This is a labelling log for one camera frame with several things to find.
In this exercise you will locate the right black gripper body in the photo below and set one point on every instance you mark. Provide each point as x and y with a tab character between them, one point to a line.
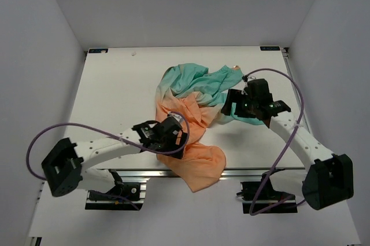
245	106

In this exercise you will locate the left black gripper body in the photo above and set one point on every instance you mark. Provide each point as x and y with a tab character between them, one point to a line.
168	144

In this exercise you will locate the orange and teal jacket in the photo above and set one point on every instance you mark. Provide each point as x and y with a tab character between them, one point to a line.
198	95

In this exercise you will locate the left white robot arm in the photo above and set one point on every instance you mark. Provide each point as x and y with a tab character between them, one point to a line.
72	165

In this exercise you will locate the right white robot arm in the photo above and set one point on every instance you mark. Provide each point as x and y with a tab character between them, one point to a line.
327	179

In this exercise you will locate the blue label sticker right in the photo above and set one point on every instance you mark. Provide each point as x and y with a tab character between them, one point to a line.
269	48

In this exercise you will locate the blue label sticker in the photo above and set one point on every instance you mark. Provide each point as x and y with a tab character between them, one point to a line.
269	48
98	51

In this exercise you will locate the blue label sticker left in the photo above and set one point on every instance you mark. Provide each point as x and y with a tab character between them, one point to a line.
98	51

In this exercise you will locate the aluminium table edge rail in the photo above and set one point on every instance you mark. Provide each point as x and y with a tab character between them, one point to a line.
144	175

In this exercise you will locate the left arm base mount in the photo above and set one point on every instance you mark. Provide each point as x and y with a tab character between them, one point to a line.
124	196

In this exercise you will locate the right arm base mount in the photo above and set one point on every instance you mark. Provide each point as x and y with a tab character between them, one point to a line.
266	198

